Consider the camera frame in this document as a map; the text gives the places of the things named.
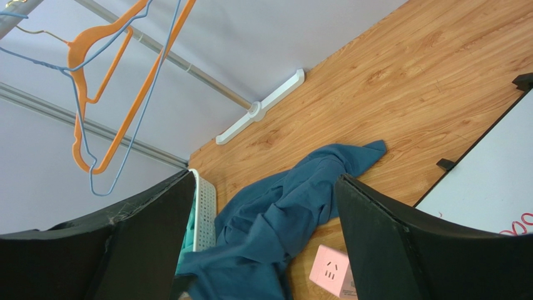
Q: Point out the white dry erase board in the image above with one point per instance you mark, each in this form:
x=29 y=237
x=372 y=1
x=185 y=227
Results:
x=490 y=186

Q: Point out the silver clothes rack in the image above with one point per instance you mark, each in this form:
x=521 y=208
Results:
x=256 y=110

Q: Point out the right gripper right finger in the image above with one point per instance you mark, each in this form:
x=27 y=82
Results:
x=398 y=252

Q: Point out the orange plastic hanger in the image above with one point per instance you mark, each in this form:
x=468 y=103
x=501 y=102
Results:
x=86 y=46

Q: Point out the pink power adapter cube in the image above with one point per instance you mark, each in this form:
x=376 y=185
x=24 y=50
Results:
x=331 y=271

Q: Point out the white perforated plastic basket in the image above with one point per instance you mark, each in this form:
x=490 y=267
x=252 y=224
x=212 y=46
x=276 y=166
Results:
x=204 y=233

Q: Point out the dark blue t shirt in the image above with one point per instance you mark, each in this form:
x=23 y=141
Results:
x=268 y=223

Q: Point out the teal t shirt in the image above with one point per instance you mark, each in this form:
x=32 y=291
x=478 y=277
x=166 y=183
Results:
x=188 y=240

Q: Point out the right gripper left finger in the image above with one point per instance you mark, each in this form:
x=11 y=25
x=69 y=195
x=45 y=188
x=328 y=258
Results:
x=128 y=250

